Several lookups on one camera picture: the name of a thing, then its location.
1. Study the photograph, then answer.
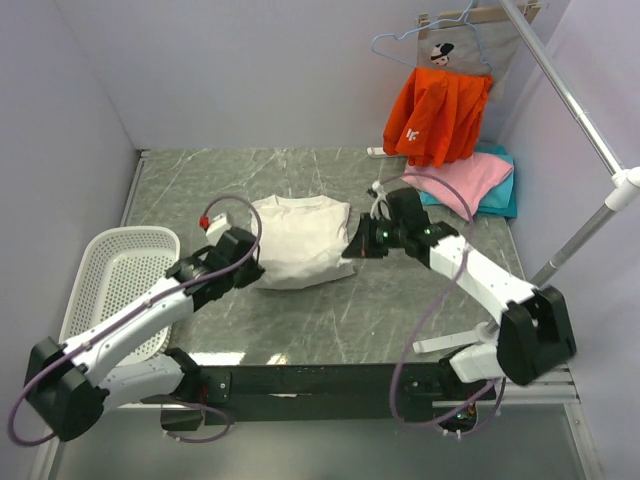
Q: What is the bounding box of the black base beam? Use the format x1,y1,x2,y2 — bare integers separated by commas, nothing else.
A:
159,360,497,433

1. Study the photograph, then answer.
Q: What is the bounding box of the white perforated laundry basket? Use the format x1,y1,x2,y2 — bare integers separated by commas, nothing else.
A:
59,226,181,342

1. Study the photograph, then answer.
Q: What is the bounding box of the light blue clothes hanger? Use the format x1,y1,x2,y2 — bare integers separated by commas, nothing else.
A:
370,0,494,76

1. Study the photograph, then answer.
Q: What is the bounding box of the beige canvas tote bag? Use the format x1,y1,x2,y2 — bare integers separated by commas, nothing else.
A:
417,6,521,101

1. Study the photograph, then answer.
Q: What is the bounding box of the metal clothes rack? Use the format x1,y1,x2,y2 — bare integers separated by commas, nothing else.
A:
366,0,640,357

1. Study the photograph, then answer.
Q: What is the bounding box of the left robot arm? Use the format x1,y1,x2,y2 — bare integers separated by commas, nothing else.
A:
20,227,264,441

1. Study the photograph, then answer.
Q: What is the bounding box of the orange t-shirt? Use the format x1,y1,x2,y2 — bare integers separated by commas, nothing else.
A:
382,67,493,168

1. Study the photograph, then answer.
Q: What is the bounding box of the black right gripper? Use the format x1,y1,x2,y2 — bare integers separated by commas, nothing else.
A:
343,213,407,260

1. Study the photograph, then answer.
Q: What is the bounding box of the aluminium frame rail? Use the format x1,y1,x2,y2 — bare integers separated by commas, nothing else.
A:
32,363,603,479

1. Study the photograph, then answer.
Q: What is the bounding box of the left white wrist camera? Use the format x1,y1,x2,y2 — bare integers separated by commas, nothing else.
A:
199,212,233,245

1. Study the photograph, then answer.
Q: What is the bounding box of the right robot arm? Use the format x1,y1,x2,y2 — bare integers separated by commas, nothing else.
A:
342,182,577,399

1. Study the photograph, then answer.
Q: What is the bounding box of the teal folded t-shirt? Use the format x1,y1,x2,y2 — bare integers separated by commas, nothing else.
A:
418,142,518,219

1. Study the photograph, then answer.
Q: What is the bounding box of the pink folded t-shirt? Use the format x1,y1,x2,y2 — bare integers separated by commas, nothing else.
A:
400,151,515,222

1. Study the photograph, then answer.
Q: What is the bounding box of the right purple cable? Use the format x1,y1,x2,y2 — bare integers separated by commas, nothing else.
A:
378,172,507,437

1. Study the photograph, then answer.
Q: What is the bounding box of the purple cable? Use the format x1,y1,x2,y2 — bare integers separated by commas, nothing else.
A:
378,172,507,437
6,194,262,447

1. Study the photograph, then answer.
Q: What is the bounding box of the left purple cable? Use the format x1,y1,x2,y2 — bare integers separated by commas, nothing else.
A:
6,194,262,447

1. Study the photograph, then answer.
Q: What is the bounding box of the white t-shirt with red print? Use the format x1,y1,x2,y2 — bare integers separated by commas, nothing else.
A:
251,195,355,290

